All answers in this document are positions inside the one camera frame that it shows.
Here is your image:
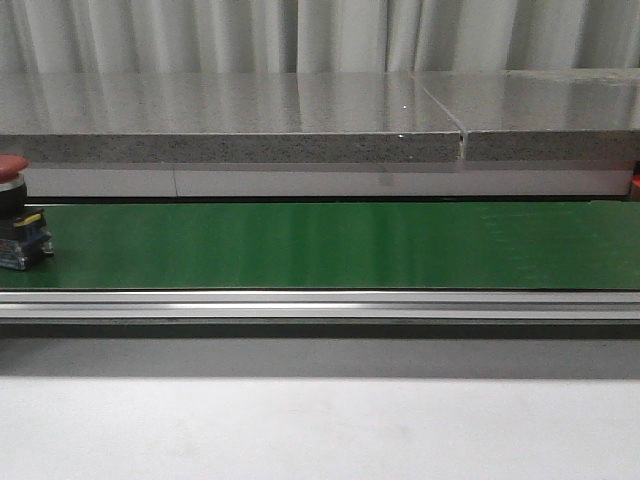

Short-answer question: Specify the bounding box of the green conveyor belt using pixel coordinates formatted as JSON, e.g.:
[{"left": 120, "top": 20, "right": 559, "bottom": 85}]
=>
[{"left": 1, "top": 201, "right": 639, "bottom": 339}]

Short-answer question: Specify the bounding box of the grey speckled countertop left slab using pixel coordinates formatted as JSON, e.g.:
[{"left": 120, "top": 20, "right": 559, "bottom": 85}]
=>
[{"left": 1, "top": 73, "right": 461, "bottom": 165}]

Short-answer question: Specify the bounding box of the red plastic tray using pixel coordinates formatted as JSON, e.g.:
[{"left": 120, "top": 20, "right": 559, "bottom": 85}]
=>
[{"left": 629, "top": 163, "right": 640, "bottom": 202}]

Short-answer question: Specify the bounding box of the red mushroom button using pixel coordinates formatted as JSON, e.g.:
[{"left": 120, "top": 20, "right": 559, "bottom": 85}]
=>
[{"left": 1, "top": 154, "right": 54, "bottom": 271}]

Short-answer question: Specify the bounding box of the grey speckled countertop slab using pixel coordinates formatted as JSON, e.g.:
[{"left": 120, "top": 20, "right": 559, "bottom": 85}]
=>
[
  {"left": 414, "top": 69, "right": 639, "bottom": 165},
  {"left": 1, "top": 73, "right": 461, "bottom": 165}
]

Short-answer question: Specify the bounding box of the grey speckled countertop right slab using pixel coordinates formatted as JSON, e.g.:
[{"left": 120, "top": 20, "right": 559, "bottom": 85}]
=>
[{"left": 414, "top": 69, "right": 639, "bottom": 165}]

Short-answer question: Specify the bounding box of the grey curtain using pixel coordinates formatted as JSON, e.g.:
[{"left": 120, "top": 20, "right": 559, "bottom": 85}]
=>
[{"left": 1, "top": 1, "right": 639, "bottom": 73}]

